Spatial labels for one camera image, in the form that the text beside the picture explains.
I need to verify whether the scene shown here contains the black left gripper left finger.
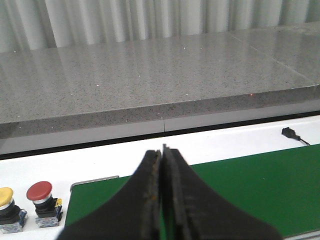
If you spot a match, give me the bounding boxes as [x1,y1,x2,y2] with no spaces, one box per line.
[58,150,162,240]

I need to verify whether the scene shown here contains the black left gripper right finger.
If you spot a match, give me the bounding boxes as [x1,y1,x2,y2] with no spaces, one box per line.
[161,145,282,240]

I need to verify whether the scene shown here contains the green conveyor belt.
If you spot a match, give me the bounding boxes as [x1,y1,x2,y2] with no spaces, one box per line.
[65,145,320,240]

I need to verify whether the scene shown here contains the white panel under slabs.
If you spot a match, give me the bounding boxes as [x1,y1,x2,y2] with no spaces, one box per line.
[0,99,320,159]

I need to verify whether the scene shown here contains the grey stone slab left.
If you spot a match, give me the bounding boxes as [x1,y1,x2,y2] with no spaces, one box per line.
[0,32,320,139]

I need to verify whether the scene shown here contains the grey stone slab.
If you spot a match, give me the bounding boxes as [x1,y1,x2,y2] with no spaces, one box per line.
[230,21,320,85]
[0,32,320,139]

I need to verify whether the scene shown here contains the grey stone slab right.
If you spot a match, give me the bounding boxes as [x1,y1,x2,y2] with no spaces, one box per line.
[230,21,320,85]

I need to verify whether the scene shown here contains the white corrugated curtain backdrop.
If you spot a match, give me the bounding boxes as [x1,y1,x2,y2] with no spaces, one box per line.
[0,0,320,53]

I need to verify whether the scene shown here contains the far conveyor side rail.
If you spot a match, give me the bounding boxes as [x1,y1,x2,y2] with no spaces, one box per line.
[69,175,119,193]

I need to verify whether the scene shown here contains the push button switch lower left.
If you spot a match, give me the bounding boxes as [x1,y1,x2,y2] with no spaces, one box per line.
[26,181,63,228]

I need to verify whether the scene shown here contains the push button switch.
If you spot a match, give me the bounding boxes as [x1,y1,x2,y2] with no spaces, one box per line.
[0,187,28,234]
[26,181,63,228]

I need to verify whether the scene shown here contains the push button switch upper left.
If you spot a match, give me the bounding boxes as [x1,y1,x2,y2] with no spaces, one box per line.
[0,187,28,234]

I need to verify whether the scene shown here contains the black sensor with cable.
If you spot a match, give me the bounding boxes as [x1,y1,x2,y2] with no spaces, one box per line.
[281,127,311,146]

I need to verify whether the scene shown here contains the aluminium conveyor side rail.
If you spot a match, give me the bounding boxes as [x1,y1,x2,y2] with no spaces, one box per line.
[283,229,320,240]

